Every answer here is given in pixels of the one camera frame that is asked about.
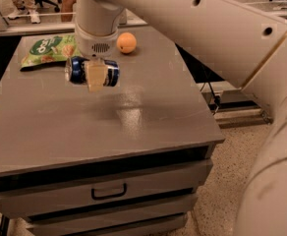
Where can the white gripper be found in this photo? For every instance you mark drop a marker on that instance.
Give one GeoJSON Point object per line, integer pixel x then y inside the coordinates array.
{"type": "Point", "coordinates": [95, 44]}

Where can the blue pepsi can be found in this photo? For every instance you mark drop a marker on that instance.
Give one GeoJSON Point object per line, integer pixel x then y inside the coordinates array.
{"type": "Point", "coordinates": [75, 70]}

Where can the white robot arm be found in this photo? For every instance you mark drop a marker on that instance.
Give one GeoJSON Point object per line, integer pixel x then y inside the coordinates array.
{"type": "Point", "coordinates": [244, 46]}

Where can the orange fruit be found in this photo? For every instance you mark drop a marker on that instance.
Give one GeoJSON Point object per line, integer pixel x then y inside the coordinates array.
{"type": "Point", "coordinates": [126, 42]}

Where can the green chip bag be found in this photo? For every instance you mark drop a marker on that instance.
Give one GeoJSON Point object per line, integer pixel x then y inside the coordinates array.
{"type": "Point", "coordinates": [57, 48]}

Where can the seated person legs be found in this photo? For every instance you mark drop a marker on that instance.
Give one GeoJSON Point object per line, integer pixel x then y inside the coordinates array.
{"type": "Point", "coordinates": [67, 10]}

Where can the grey drawer cabinet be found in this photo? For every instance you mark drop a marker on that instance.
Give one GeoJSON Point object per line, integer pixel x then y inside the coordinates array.
{"type": "Point", "coordinates": [152, 131]}

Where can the standing person legs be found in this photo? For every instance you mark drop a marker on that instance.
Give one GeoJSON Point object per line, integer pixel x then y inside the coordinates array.
{"type": "Point", "coordinates": [25, 7]}

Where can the black drawer handle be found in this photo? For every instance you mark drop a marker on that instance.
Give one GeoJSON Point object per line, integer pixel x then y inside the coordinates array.
{"type": "Point", "coordinates": [109, 192]}

